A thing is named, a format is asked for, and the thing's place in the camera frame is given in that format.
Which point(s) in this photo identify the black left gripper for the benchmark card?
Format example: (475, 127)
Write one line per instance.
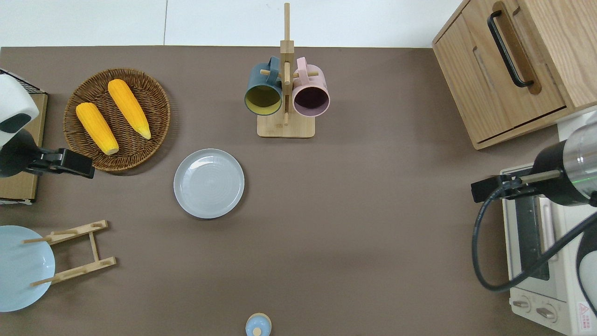
(74, 163)

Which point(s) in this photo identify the brown wicker basket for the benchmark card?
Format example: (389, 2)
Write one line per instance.
(88, 88)

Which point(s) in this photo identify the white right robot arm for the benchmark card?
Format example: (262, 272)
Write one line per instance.
(573, 163)

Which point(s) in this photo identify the teal mug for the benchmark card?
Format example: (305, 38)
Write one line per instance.
(258, 79)

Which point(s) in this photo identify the yellow corn cob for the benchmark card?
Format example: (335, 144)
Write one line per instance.
(97, 128)
(129, 108)

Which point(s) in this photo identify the wooden cabinet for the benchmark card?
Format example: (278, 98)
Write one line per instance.
(489, 93)

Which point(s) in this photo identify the light blue plate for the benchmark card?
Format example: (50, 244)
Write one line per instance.
(23, 270)

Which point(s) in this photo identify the gray plate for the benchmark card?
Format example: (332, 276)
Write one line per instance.
(209, 183)

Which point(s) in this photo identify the wooden mug rack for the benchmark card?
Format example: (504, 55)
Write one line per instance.
(285, 128)

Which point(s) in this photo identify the small blue bell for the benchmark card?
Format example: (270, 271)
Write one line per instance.
(258, 324)

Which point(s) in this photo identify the cream toaster oven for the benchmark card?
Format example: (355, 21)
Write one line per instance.
(559, 298)

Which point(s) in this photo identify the pink mug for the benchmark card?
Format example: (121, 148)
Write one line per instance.
(313, 80)

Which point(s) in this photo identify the wooden dish rack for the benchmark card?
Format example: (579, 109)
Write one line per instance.
(79, 270)

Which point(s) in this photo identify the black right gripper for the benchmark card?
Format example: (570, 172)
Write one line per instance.
(487, 188)

